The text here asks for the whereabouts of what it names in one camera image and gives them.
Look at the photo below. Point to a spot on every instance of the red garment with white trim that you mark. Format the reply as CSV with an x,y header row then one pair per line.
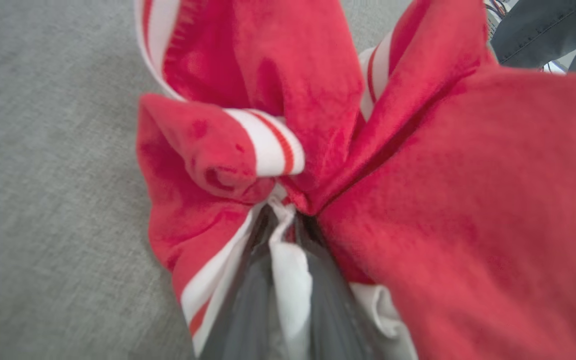
x,y
468,200

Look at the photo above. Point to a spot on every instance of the blue denim jeans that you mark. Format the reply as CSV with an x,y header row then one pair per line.
x,y
543,30

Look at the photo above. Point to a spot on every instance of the grey fabric surface cover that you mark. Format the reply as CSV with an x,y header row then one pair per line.
x,y
48,200

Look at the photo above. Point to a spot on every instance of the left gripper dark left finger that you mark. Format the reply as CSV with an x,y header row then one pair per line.
x,y
243,320

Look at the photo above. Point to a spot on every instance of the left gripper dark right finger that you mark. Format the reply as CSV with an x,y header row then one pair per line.
x,y
335,320

